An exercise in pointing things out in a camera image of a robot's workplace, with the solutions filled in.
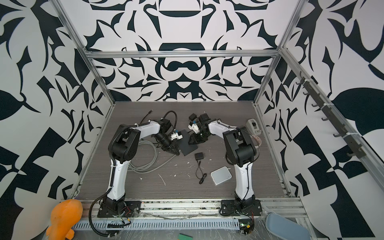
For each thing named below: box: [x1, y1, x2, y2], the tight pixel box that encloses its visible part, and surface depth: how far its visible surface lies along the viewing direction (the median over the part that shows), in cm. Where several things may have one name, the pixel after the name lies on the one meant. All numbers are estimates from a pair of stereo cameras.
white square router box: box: [210, 166, 233, 185], surface depth 85 cm
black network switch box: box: [178, 129, 198, 156], surface depth 97 cm
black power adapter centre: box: [194, 152, 207, 185], surface depth 88 cm
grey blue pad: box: [265, 213, 312, 240], surface depth 71 cm
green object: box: [178, 233, 194, 240], surface depth 68 cm
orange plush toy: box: [46, 199, 84, 240], surface depth 67 cm
